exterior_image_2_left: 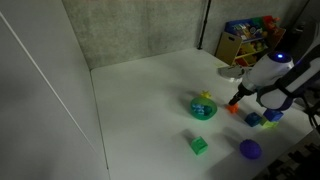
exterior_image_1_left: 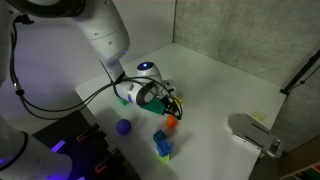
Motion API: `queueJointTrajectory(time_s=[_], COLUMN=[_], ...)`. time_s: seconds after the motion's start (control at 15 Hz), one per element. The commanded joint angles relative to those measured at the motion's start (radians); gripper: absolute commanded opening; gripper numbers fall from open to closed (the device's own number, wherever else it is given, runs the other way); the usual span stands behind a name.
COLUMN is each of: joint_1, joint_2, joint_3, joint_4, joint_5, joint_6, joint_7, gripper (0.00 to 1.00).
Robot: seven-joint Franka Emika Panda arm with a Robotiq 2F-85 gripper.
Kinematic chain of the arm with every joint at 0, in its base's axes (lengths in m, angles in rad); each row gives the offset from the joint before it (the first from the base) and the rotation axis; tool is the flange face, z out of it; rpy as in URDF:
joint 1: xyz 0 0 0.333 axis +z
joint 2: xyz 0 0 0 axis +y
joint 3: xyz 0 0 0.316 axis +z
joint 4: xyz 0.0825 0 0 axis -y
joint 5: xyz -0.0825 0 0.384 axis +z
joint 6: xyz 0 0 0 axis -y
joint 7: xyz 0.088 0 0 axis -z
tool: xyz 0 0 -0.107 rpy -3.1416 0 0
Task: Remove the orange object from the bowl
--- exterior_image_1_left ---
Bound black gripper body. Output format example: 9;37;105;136
159;94;183;116

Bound orange toy object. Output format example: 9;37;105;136
165;114;178;130

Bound dark blue toy block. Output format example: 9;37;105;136
152;129;169;144

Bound bright blue toy block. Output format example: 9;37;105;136
156;139;174;158

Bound lime green toy block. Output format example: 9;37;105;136
157;153;171;163

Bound green toy cube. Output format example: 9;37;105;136
118;97;130;107

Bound purple bumpy ball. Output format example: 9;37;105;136
115;118;133;136

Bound yellow sticky note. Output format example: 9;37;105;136
251;109;267;122

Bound orange spring clamp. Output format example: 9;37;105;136
94;149;121;174
75;123;101;143

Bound black equipment box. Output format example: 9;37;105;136
32;109;141;180

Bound black stand pole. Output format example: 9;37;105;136
279;48;320;97

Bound wooden toy storage shelf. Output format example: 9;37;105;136
278;134;320;180

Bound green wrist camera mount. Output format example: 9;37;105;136
139;98;168;117

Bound thin black camera cable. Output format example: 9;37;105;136
19;76;183;119

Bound silver metal bracket plate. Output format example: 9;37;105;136
227;113;284;159

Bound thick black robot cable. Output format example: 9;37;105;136
9;14;184;121

